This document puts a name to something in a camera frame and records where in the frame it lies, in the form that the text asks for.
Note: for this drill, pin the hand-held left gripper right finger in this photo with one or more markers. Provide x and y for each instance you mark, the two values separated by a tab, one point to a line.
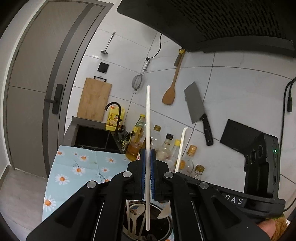
152	176

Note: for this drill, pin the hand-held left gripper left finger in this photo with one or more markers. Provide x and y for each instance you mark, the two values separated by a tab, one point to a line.
143	176

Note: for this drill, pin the white ceramic spoon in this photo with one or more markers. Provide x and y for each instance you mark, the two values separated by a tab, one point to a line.
134	212

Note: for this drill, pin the large beige plastic spoon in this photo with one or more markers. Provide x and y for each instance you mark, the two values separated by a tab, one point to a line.
181	150

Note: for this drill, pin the black utensil holder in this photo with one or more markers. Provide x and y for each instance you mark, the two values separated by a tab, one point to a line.
158	229

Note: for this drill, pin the person's right hand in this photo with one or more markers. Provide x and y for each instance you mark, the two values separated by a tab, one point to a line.
267	228

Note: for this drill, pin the row of glass condiment bottles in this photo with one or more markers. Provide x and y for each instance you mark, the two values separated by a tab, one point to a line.
134	146

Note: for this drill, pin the dark kitchen sink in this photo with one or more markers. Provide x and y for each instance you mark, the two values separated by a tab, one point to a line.
92	139

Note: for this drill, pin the yellow oil jug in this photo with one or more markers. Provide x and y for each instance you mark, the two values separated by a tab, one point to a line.
113	118

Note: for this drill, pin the black faucet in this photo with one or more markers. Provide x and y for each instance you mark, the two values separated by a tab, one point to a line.
119	111

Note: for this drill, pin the blue daisy tablecloth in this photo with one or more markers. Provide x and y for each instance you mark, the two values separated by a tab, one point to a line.
67	162

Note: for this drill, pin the wooden spatula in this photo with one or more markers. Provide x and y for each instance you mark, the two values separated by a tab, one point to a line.
168	96

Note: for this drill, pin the wooden cutting board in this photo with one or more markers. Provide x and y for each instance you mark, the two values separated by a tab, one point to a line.
93	99

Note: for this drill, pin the metal mesh strainer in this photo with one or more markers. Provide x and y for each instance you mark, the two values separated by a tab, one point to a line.
137	82

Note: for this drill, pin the metal ladle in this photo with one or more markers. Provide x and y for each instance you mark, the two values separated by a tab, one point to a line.
108	44

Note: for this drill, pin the grey door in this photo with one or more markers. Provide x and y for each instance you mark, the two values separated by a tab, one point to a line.
34	69

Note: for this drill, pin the black range hood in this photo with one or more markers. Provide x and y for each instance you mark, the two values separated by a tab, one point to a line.
219	18

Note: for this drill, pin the black wall plate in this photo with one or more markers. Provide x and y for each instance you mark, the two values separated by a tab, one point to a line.
103	68

